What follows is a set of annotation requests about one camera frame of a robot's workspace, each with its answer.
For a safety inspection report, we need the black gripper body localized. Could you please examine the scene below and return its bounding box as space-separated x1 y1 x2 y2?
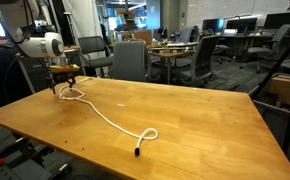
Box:
48 72 77 84

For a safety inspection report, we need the white rope with black cap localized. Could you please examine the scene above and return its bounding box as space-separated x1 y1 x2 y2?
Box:
58 79 159 158

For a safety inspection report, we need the gray drawer cabinet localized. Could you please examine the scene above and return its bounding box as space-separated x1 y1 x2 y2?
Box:
17 46 86 95

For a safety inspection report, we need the gray mesh chair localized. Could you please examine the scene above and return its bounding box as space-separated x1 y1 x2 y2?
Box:
77 35 115 80

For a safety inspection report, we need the white curtain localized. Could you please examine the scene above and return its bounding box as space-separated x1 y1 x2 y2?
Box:
62 0 104 43

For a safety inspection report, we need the gray padded chair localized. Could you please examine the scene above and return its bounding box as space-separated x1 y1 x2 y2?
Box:
112 39 153 83

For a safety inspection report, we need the tall brown cardboard box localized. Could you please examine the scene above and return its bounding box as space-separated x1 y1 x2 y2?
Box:
133 30 153 46

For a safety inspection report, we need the wooden office desk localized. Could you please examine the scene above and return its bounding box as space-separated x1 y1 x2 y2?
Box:
147 41 200 85

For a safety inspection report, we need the dark office chair backrest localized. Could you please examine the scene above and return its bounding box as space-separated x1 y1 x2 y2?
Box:
177 25 200 44

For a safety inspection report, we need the black computer monitor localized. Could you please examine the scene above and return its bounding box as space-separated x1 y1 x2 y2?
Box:
201 17 226 33
263 10 290 30
225 16 259 34

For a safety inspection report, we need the open laptop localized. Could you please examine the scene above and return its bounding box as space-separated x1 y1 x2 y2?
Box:
221 28 239 37

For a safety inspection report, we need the dark gray office chair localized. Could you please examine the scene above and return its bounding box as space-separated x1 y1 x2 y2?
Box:
239 22 290 73

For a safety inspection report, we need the gray plastic bin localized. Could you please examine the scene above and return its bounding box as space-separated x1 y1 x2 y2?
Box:
248 71 290 164

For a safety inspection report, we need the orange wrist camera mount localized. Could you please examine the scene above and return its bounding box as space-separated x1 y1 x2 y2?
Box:
48 64 81 75

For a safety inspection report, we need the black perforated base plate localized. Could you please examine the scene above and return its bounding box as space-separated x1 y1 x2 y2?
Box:
0 133 73 180

